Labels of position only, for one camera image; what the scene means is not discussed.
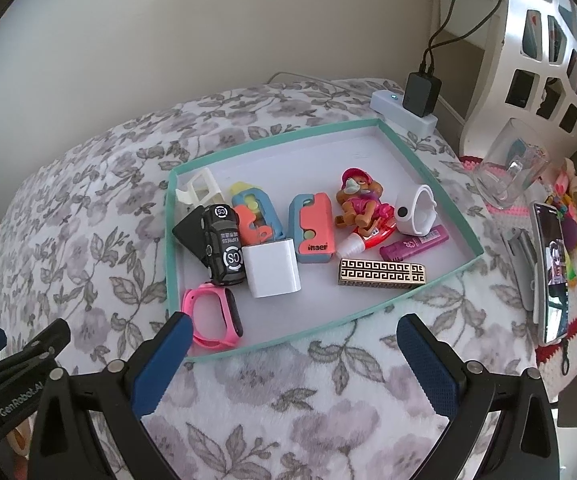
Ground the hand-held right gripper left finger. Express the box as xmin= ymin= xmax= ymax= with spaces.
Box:
xmin=27 ymin=311 xmax=195 ymax=480

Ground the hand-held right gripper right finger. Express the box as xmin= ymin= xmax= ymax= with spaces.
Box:
xmin=397 ymin=313 xmax=560 ymax=480

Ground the pink wristband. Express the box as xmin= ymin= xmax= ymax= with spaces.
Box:
xmin=181 ymin=282 xmax=244 ymax=350

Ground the gold patterned lighter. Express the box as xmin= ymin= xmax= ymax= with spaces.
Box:
xmin=339 ymin=258 xmax=425 ymax=287

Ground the teal white shallow tray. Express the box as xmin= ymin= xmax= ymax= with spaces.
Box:
xmin=166 ymin=117 xmax=484 ymax=363

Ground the purple lighter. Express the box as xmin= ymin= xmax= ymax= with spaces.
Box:
xmin=379 ymin=225 xmax=448 ymax=262

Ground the black toy car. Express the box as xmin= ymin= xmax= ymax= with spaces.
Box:
xmin=201 ymin=203 xmax=248 ymax=287

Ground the white charger cube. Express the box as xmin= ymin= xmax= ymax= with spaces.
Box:
xmin=242 ymin=240 xmax=303 ymax=300

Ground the red glue stick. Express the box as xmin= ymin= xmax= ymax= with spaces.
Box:
xmin=339 ymin=220 xmax=399 ymax=257

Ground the white ring-shaped holder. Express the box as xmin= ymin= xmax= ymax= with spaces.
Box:
xmin=393 ymin=184 xmax=439 ymax=237

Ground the white plastic clip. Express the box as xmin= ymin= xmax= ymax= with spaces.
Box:
xmin=175 ymin=167 xmax=222 ymax=211

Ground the brown bear figurine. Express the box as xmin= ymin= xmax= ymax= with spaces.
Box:
xmin=335 ymin=167 xmax=394 ymax=231

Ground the grey phone stand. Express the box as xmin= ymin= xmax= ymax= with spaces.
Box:
xmin=501 ymin=227 xmax=539 ymax=311

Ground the grey floral blanket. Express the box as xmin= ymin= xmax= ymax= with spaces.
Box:
xmin=0 ymin=77 xmax=564 ymax=480

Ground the smartphone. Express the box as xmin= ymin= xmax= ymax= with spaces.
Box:
xmin=531 ymin=201 xmax=569 ymax=346

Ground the clear glass cup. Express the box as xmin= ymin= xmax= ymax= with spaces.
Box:
xmin=471 ymin=117 xmax=553 ymax=211

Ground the colourful toy pile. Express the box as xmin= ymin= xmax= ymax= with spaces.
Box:
xmin=549 ymin=157 xmax=577 ymax=291

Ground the white power strip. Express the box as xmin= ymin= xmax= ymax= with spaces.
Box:
xmin=370 ymin=90 xmax=439 ymax=138

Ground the black plug-in charger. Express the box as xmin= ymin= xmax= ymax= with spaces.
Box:
xmin=403 ymin=72 xmax=443 ymax=117

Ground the white cutout rack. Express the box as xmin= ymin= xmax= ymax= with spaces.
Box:
xmin=461 ymin=0 xmax=577 ymax=158

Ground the black charger cable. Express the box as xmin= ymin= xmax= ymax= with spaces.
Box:
xmin=419 ymin=0 xmax=507 ymax=77

